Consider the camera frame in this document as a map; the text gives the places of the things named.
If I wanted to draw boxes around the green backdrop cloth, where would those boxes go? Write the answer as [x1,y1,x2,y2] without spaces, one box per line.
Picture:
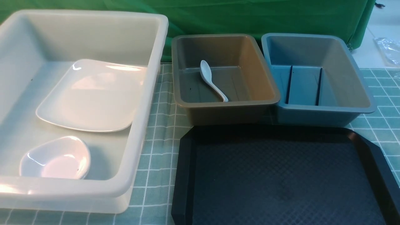
[0,0,375,62]

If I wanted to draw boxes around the green checked tablecloth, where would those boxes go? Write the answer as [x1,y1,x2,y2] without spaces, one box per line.
[1,62,399,225]

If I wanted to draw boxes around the black plastic tray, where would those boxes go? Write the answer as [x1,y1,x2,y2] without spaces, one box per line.
[171,124,400,225]

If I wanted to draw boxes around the large white plastic bin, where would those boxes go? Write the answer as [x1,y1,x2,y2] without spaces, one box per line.
[1,10,168,214]

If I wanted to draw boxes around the brown plastic bin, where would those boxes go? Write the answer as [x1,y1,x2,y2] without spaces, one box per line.
[172,34,281,126]

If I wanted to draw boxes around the clear plastic bag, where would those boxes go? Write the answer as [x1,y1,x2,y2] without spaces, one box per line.
[374,37,400,68]

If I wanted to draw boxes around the white small dish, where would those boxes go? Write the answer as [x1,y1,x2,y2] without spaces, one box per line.
[19,136,91,179]

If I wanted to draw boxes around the large white rectangular plate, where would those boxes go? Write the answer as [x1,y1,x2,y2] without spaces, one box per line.
[36,59,147,133]

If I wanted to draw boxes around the white ceramic spoon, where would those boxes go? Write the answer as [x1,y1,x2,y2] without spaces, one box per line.
[200,60,229,102]

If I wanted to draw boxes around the blue plastic bin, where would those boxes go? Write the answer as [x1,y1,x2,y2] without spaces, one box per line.
[261,33,377,127]

